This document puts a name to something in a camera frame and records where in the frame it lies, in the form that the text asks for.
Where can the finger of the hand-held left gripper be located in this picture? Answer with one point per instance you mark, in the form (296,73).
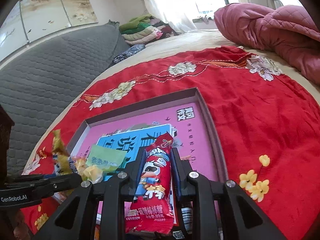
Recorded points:
(62,183)
(30,178)

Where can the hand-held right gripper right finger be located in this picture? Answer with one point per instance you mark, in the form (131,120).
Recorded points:
(176,177)

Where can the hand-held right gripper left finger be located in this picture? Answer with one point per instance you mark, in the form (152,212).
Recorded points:
(140,172)

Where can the red lollipop packet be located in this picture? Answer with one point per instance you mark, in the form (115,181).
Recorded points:
(152,180)

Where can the small yellow snack packet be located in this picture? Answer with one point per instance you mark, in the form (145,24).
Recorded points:
(60,155)

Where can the green candy wrapper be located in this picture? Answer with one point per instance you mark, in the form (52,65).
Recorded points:
(105,157)

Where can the brown chocolate bar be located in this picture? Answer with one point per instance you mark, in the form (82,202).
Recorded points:
(186,215)

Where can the pink shallow box tray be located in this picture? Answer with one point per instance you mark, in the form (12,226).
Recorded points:
(212,135)

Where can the grey quilted headboard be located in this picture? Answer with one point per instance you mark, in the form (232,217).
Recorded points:
(50,80)

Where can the red floral blanket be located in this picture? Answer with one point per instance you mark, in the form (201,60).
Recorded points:
(262,117)

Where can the dark floral pillow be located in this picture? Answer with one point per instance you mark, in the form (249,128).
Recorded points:
(127,52)

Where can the beige bed sheet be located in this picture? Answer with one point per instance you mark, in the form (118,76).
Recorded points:
(187,42)

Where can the stack of folded clothes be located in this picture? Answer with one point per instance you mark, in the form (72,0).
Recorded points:
(140,30)

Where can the pink quilt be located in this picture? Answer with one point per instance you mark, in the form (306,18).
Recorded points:
(262,30)

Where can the floral wall painting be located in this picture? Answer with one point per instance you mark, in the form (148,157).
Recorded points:
(50,10)

